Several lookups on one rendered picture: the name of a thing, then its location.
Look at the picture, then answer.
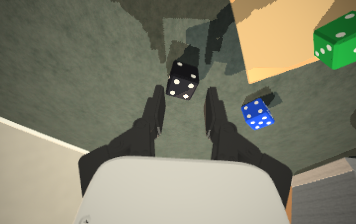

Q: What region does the orange flat mat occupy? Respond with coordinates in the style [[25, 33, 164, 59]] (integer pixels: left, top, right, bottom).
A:
[[230, 0, 356, 84]]

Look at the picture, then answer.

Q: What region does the green die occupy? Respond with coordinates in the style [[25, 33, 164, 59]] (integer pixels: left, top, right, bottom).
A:
[[313, 11, 356, 70]]

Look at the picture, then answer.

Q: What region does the blue die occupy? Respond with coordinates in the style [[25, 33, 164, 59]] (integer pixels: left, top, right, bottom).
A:
[[241, 98, 274, 130]]

